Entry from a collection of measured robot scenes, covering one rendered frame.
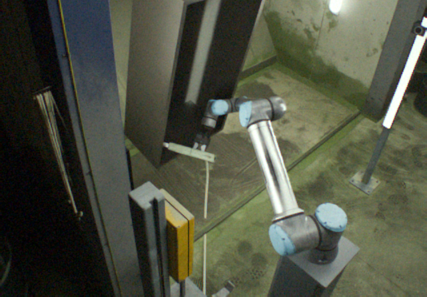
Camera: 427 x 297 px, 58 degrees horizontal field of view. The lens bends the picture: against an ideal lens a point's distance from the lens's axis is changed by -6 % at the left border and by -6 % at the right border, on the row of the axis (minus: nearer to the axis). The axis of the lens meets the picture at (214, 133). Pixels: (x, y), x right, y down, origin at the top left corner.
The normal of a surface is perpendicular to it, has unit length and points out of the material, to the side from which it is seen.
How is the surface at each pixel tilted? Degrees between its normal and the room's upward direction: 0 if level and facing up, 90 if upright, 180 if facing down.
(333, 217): 5
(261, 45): 57
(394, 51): 90
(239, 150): 0
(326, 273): 0
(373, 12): 90
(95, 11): 90
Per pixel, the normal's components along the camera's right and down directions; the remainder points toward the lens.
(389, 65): -0.72, 0.42
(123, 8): 0.61, 0.00
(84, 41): 0.69, 0.50
